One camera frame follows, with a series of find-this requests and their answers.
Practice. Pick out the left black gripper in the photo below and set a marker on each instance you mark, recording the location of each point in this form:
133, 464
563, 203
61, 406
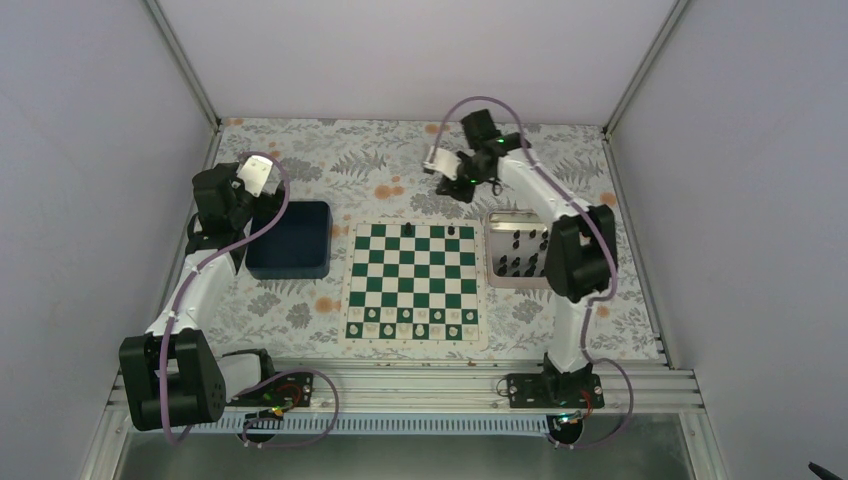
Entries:
271, 205

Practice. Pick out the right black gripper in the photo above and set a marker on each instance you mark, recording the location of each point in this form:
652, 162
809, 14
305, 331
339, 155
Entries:
465, 195

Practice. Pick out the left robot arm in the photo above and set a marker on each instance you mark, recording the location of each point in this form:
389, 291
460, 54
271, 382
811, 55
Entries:
171, 375

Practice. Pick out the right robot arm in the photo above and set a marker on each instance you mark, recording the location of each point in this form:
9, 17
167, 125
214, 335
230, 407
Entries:
581, 257

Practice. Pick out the dark blue plastic bin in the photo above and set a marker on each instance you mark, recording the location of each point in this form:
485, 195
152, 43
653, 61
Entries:
297, 247

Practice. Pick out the floral patterned table mat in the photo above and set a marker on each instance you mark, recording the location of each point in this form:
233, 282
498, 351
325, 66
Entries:
373, 168

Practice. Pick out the green white chessboard mat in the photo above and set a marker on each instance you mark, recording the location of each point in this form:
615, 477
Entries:
430, 278

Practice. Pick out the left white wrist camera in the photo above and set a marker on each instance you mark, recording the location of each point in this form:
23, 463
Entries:
254, 174

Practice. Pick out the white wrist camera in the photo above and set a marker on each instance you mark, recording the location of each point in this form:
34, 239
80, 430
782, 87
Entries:
445, 162
254, 174

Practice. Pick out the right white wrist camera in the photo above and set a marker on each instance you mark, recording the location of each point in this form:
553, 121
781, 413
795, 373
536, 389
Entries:
445, 162

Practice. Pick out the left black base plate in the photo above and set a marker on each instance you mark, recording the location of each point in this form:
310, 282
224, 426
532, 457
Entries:
290, 391

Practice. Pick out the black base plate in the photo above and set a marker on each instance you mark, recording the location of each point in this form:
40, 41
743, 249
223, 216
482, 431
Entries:
290, 391
554, 391

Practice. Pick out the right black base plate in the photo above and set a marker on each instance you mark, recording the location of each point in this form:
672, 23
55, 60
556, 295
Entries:
554, 391

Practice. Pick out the aluminium rail frame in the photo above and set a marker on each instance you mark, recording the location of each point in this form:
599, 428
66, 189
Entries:
453, 387

